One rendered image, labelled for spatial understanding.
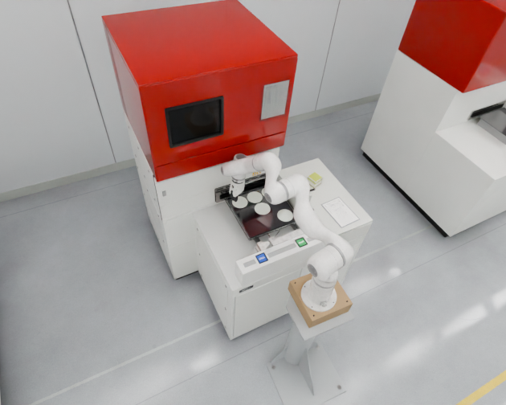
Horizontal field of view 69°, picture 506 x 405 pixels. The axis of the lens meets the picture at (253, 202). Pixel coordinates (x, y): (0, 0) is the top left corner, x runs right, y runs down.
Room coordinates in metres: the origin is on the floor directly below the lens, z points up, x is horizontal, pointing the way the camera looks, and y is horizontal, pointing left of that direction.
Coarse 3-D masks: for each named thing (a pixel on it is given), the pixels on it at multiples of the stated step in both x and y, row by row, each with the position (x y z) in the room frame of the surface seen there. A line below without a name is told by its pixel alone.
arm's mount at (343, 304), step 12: (300, 276) 1.06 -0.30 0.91; (288, 288) 1.02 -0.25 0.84; (300, 288) 0.98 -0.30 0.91; (336, 288) 1.00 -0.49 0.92; (300, 300) 0.92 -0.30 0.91; (348, 300) 0.94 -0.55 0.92; (300, 312) 0.89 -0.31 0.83; (312, 312) 0.85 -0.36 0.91; (324, 312) 0.86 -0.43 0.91; (336, 312) 0.87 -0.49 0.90; (312, 324) 0.81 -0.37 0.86
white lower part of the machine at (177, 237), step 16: (144, 192) 1.92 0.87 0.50; (160, 224) 1.51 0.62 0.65; (176, 224) 1.45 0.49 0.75; (192, 224) 1.51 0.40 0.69; (160, 240) 1.67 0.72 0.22; (176, 240) 1.45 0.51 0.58; (192, 240) 1.50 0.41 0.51; (176, 256) 1.44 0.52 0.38; (192, 256) 1.50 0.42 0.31; (176, 272) 1.42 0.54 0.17; (192, 272) 1.52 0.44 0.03
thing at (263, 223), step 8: (248, 192) 1.66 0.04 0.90; (248, 200) 1.59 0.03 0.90; (264, 200) 1.61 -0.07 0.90; (240, 208) 1.52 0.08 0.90; (248, 208) 1.52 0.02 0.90; (272, 208) 1.54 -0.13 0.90; (280, 208) 1.55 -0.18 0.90; (288, 208) 1.56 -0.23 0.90; (240, 216) 1.45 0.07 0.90; (248, 216) 1.46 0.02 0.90; (256, 216) 1.46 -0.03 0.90; (264, 216) 1.47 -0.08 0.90; (272, 216) 1.48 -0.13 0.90; (248, 224) 1.40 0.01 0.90; (256, 224) 1.40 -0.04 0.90; (264, 224) 1.41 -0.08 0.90; (272, 224) 1.41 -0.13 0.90; (280, 224) 1.42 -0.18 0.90; (248, 232) 1.33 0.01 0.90; (256, 232) 1.34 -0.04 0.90; (264, 232) 1.35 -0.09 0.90
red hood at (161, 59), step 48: (144, 48) 1.70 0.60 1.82; (192, 48) 1.74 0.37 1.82; (240, 48) 1.79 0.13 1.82; (288, 48) 1.84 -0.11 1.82; (144, 96) 1.38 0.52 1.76; (192, 96) 1.49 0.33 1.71; (240, 96) 1.62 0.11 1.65; (288, 96) 1.77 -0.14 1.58; (144, 144) 1.51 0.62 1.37; (192, 144) 1.48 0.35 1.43; (240, 144) 1.63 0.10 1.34
